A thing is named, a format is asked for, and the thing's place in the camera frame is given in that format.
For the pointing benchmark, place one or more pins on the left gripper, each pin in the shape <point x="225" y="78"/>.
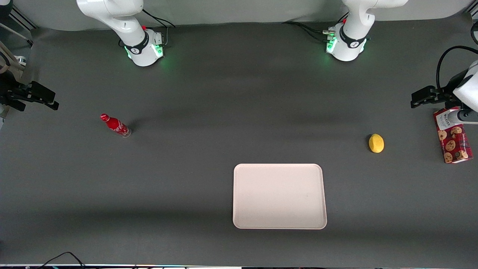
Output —
<point x="446" y="93"/>

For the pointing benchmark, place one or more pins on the red cookie box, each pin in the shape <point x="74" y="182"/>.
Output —
<point x="453" y="142"/>

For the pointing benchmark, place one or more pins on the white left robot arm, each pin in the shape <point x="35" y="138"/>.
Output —
<point x="353" y="30"/>

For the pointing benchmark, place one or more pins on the beige plastic tray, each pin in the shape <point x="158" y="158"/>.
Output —
<point x="279" y="196"/>

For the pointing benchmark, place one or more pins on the yellow lemon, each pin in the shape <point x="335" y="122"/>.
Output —
<point x="376" y="144"/>

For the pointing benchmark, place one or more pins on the red cola bottle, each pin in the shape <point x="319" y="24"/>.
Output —
<point x="115" y="126"/>

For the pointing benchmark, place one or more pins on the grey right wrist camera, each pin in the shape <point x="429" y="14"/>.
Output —
<point x="2" y="117"/>

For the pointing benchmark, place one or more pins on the aluminium frame rail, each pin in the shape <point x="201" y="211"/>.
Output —
<point x="22" y="18"/>

